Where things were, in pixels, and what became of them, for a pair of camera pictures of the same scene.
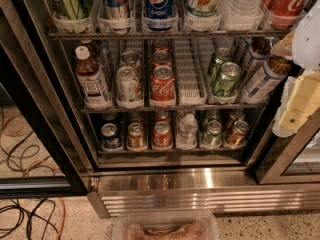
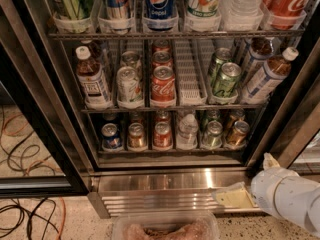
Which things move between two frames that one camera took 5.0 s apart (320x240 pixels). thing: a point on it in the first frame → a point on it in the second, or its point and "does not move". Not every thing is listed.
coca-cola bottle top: (285, 2) does not move
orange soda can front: (237, 134) does not move
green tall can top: (75, 0) does not move
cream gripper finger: (285, 46) → (269, 161)
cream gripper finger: (304, 100) → (235, 195)
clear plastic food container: (165, 225) does not move
